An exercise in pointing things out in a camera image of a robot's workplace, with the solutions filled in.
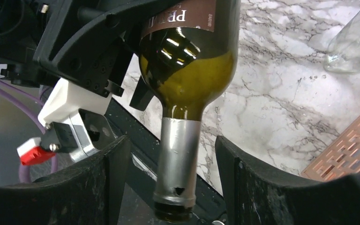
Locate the orange plastic crate rack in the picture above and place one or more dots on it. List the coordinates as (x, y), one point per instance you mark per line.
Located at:
(341, 158)

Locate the green wine bottle silver neck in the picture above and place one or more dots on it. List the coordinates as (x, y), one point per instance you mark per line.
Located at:
(188, 55)

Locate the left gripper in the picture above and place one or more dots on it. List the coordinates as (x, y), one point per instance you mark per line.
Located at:
(83, 41)

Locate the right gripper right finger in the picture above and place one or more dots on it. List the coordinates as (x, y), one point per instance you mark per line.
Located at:
(257, 193)

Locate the clear slim glass bottle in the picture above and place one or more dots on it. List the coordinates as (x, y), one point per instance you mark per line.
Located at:
(343, 54)

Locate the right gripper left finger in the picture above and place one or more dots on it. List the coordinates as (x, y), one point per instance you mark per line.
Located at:
(88, 192)

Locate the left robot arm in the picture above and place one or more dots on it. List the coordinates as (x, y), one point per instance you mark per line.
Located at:
(18, 22)

